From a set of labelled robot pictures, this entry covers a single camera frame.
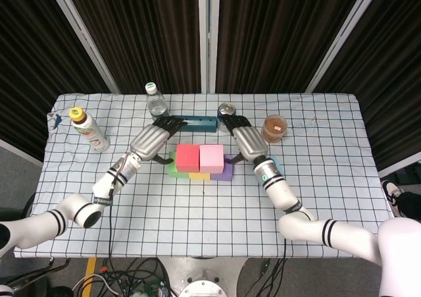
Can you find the clear jar of rubber bands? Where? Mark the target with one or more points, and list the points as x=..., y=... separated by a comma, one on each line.
x=274, y=129

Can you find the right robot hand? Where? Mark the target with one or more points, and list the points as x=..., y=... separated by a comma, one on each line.
x=251, y=144

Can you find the black metal stand leg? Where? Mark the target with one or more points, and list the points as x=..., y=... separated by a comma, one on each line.
x=36, y=274

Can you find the slanted white frame bar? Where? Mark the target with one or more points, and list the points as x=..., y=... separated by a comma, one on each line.
x=342, y=37
x=82, y=37

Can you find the purple foam cube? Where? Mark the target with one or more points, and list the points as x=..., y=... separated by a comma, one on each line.
x=227, y=173

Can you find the red foam cube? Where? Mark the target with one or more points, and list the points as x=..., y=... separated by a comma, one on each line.
x=187, y=157

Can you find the pink foam cube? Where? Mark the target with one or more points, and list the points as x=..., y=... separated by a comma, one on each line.
x=211, y=157

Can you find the white black sneaker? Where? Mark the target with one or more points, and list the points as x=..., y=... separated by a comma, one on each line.
x=391, y=195

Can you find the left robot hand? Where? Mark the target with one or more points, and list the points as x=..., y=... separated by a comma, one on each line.
x=148, y=142

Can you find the white drink bottle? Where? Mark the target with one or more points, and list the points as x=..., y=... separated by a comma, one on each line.
x=90, y=132

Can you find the white black-grid tablecloth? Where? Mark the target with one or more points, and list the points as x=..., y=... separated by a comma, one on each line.
x=197, y=218

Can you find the yellow floor tape strip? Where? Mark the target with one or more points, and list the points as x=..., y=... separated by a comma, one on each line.
x=89, y=274

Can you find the upright white frame post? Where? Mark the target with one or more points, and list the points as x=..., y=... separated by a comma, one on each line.
x=204, y=37
x=214, y=37

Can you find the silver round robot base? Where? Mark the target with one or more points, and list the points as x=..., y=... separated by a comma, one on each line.
x=204, y=277

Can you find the dark trouser leg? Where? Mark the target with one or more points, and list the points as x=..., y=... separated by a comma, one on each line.
x=411, y=206

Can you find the light blue foam cube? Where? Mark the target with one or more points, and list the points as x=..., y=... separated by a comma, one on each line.
x=277, y=165

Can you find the low white frame bar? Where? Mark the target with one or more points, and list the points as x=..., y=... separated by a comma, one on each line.
x=19, y=150
x=399, y=169

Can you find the green foam cube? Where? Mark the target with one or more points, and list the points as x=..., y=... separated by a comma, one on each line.
x=171, y=168

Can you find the small blue tag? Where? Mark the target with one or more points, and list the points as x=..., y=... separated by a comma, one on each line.
x=58, y=120

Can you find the blue soda can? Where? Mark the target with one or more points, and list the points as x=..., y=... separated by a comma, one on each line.
x=225, y=110

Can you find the clear water bottle green label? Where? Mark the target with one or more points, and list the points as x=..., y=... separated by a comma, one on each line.
x=157, y=104

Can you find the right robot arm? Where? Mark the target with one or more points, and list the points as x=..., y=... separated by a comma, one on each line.
x=286, y=195

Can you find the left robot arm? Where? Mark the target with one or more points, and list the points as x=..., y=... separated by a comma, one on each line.
x=103, y=186

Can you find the yellow foam cube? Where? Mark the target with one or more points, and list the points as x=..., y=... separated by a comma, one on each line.
x=199, y=176

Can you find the orange object under table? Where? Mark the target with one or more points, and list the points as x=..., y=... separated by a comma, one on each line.
x=104, y=269

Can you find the dark teal plastic case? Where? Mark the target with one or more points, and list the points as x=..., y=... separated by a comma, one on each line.
x=199, y=124

